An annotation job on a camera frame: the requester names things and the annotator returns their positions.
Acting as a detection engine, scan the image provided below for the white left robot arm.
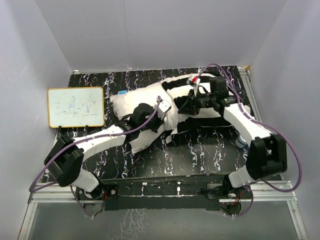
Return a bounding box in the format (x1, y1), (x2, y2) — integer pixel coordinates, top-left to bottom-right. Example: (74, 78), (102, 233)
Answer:
(44, 100), (171, 200)

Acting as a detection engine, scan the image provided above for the yellow framed whiteboard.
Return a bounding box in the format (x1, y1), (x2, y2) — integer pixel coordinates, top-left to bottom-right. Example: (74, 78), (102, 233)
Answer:
(47, 86), (105, 129)

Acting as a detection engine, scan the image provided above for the aluminium table frame rail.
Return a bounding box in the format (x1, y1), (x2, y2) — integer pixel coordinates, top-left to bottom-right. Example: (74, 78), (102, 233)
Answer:
(19, 175), (308, 240)

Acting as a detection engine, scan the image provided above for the blue white tape roll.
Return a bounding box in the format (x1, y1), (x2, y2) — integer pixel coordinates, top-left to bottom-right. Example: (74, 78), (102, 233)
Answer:
(235, 134), (248, 149)

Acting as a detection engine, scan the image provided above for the white pillow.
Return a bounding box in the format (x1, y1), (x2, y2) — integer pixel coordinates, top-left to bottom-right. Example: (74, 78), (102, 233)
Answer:
(110, 82), (189, 154)

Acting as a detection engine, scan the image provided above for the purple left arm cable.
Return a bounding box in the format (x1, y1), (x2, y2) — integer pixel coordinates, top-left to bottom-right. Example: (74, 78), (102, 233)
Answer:
(29, 99), (163, 218)

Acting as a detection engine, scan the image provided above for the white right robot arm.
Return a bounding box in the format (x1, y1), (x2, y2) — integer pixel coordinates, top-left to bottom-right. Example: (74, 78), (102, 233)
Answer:
(178, 76), (288, 199)

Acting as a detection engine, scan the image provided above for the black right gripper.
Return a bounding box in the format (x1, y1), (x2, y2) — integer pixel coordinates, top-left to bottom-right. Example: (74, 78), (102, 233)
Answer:
(177, 88), (216, 116)

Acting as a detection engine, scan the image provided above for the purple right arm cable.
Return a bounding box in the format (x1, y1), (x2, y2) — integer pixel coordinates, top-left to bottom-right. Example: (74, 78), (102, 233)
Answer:
(192, 63), (303, 216)

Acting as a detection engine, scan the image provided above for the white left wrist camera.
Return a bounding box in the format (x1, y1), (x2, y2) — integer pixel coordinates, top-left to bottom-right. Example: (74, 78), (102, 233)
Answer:
(158, 100), (172, 118)

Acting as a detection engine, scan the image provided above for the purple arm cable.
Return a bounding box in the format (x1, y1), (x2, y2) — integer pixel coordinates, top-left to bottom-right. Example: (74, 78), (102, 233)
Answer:
(29, 99), (163, 218)
(192, 63), (303, 216)

